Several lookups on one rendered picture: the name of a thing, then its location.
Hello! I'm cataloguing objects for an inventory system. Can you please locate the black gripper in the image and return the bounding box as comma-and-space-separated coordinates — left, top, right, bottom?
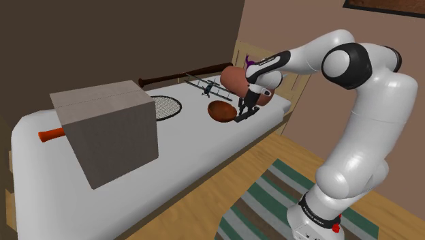
233, 89, 262, 123

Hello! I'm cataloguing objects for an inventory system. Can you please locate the brown wooden bowl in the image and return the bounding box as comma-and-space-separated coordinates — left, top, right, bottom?
207, 100, 238, 123

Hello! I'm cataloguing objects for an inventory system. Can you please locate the dark toy biplane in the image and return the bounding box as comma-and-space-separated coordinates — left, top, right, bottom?
183, 73, 234, 102

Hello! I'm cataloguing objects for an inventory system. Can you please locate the dark brown baseball bat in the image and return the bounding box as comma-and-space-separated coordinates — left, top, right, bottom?
138, 61, 234, 89

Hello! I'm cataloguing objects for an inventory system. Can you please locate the green and grey striped rug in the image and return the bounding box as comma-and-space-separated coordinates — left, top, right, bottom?
213, 157, 380, 240

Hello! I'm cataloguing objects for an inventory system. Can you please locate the grey cardboard box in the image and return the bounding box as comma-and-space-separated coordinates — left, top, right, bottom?
49, 79, 160, 191

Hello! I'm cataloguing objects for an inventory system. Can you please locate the white bed with wooden frame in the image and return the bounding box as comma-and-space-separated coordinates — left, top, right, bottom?
0, 40, 313, 240

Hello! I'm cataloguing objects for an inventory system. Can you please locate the racket with orange handle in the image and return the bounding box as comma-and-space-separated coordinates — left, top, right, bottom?
37, 95, 183, 143

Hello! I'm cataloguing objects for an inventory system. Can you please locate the dark framed wall picture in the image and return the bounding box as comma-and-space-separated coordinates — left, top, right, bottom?
342, 0, 425, 19

